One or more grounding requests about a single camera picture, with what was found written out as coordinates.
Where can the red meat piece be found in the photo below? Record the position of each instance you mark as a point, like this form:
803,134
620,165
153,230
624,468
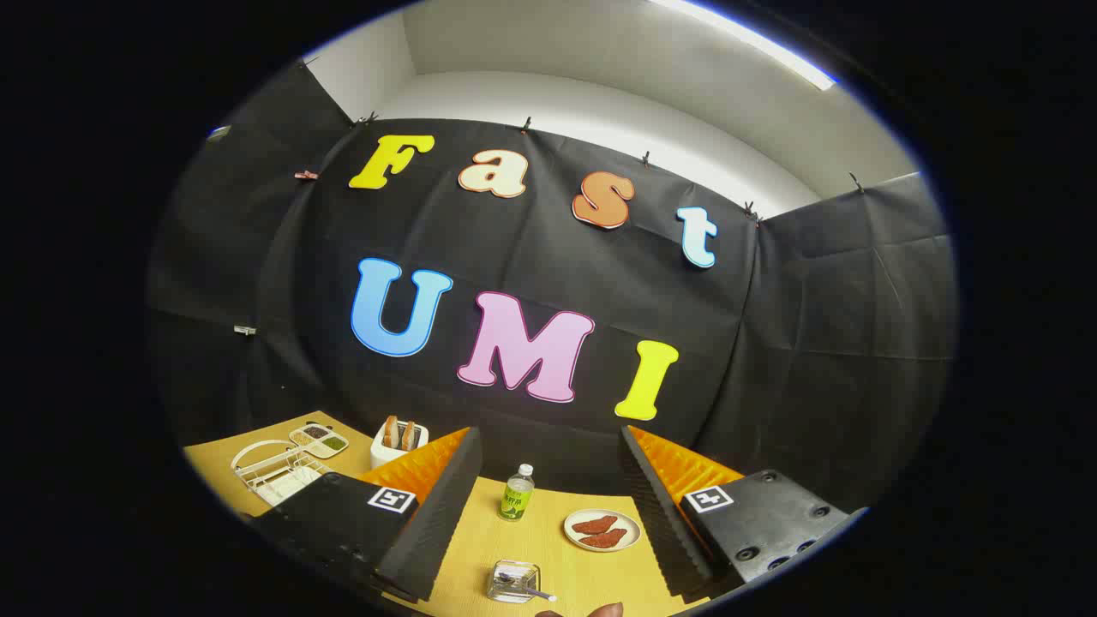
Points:
604,539
594,524

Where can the white toaster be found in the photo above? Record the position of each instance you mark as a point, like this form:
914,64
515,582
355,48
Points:
390,458

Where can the green tea bottle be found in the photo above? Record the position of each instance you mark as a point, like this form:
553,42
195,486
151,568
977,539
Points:
517,497

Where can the compartment tray with food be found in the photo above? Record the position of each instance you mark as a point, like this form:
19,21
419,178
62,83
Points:
319,440

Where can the toast slice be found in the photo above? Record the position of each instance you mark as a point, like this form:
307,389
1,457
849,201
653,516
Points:
391,433
409,435

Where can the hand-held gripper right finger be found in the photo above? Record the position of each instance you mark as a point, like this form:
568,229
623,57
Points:
656,514

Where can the beige plate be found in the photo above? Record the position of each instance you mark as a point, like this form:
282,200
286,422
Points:
634,531

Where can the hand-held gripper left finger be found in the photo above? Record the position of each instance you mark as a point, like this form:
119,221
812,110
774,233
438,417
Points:
435,518

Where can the black backdrop cloth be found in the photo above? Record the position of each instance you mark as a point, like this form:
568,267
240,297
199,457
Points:
548,257

